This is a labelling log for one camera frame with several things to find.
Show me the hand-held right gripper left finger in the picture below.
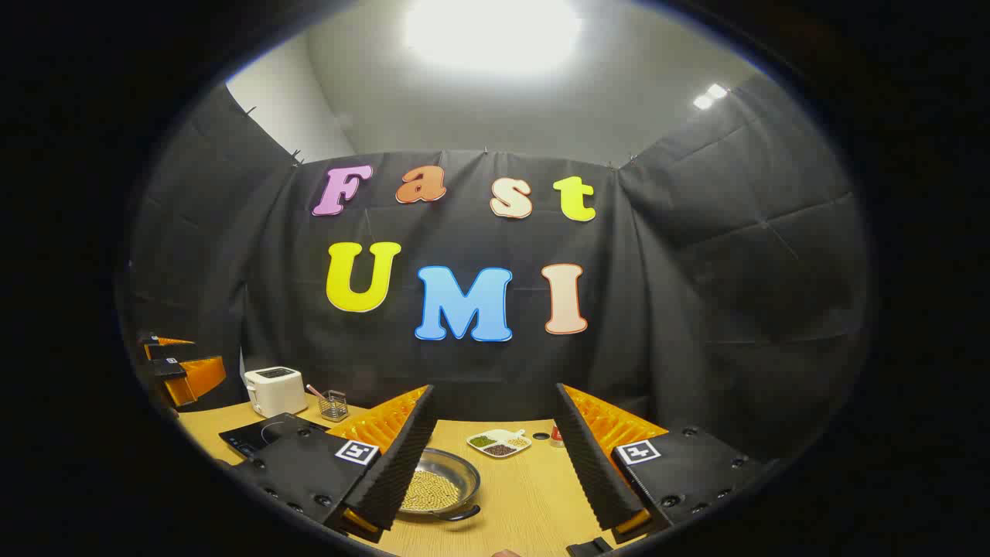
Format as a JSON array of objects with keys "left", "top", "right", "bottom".
[{"left": 230, "top": 384, "right": 436, "bottom": 544}]

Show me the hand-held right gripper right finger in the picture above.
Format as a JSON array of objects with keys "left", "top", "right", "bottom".
[{"left": 555, "top": 383, "right": 774, "bottom": 546}]

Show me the steel pot with black handle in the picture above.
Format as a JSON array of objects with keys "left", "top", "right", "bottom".
[{"left": 398, "top": 447, "right": 482, "bottom": 521}]

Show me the black induction cooktop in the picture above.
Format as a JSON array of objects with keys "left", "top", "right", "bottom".
[{"left": 219, "top": 412, "right": 329, "bottom": 461}]

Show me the pile of soybeans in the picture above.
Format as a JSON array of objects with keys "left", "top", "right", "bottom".
[{"left": 401, "top": 470, "right": 461, "bottom": 513}]

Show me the white toaster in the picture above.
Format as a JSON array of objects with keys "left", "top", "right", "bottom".
[{"left": 244, "top": 367, "right": 309, "bottom": 419}]

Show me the white divided dish with beans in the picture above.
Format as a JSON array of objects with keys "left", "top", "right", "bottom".
[{"left": 466, "top": 429, "right": 533, "bottom": 459}]

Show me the large ceiling light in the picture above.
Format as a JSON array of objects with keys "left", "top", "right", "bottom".
[{"left": 402, "top": 0, "right": 585, "bottom": 78}]

